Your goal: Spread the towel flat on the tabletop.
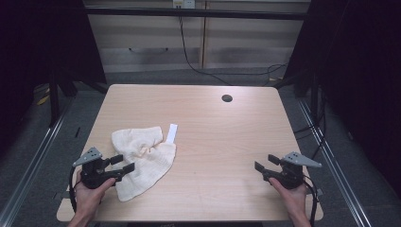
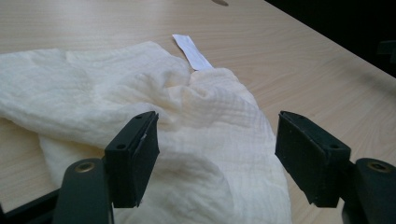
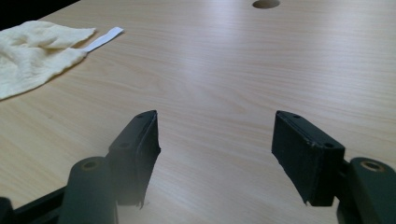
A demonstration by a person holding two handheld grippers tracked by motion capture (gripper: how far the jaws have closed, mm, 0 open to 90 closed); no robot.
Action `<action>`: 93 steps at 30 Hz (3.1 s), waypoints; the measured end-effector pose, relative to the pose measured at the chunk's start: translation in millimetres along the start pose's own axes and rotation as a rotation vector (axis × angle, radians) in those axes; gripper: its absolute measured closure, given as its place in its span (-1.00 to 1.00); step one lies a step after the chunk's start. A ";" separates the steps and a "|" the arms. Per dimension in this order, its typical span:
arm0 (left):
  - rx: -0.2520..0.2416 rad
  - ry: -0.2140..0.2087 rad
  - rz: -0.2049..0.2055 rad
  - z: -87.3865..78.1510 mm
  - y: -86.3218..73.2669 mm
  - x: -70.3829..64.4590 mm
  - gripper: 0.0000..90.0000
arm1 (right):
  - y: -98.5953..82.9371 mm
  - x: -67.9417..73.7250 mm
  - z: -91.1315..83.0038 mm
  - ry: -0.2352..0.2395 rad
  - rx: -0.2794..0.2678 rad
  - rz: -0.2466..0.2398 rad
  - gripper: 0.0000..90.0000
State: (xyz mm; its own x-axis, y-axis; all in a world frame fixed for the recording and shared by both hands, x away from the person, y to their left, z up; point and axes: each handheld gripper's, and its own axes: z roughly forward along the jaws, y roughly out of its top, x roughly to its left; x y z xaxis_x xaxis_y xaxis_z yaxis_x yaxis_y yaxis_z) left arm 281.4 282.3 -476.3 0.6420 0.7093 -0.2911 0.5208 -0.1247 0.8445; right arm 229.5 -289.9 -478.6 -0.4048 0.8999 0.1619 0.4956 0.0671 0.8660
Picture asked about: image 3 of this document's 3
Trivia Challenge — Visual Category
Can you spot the cream cloth with white label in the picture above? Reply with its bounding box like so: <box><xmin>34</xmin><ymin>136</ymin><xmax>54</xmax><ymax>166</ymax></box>
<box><xmin>0</xmin><ymin>20</ymin><xmax>125</xmax><ymax>102</ymax></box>

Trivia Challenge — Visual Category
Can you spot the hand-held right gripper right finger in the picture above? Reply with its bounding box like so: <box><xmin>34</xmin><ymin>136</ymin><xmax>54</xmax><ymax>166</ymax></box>
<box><xmin>271</xmin><ymin>109</ymin><xmax>347</xmax><ymax>207</ymax></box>

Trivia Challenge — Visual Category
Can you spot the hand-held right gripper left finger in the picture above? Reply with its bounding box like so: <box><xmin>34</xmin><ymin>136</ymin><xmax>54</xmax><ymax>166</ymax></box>
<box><xmin>106</xmin><ymin>109</ymin><xmax>162</xmax><ymax>209</ymax></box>

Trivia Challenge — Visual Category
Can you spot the round cable hole in desk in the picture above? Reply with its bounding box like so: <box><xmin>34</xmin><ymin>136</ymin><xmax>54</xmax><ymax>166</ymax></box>
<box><xmin>251</xmin><ymin>0</ymin><xmax>281</xmax><ymax>10</ymax></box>

